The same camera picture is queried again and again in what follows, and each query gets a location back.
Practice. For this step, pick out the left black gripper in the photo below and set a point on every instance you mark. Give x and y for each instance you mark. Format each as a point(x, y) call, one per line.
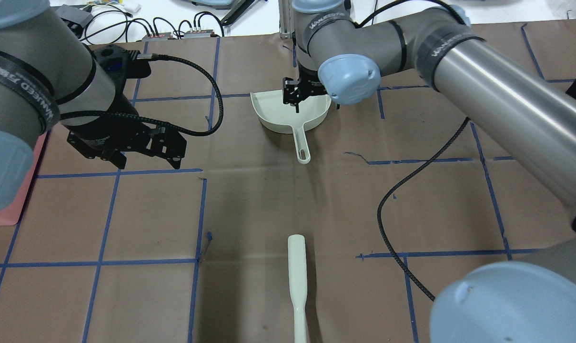
point(117, 116)

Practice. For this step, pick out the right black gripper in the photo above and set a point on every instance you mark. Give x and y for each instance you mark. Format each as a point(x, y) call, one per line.
point(308, 88)

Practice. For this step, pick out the pale green dustpan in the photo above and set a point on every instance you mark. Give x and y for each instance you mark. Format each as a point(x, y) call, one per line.
point(285, 119)

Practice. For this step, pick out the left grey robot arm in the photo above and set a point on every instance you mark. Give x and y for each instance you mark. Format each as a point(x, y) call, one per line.
point(47, 76)

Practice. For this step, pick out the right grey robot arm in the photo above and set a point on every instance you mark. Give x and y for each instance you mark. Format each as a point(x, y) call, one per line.
point(529, 300)

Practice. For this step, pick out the pink bin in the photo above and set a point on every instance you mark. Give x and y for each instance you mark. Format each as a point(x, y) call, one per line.
point(10, 215)

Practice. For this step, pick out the brown paper table cover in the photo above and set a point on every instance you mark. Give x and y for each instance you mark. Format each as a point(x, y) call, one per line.
point(150, 254)

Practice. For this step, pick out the small grey hub box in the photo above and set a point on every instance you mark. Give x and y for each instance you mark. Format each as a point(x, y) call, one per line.
point(201, 33)

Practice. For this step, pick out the aluminium extrusion post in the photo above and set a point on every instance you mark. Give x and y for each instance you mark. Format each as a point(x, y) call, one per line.
point(286, 20)

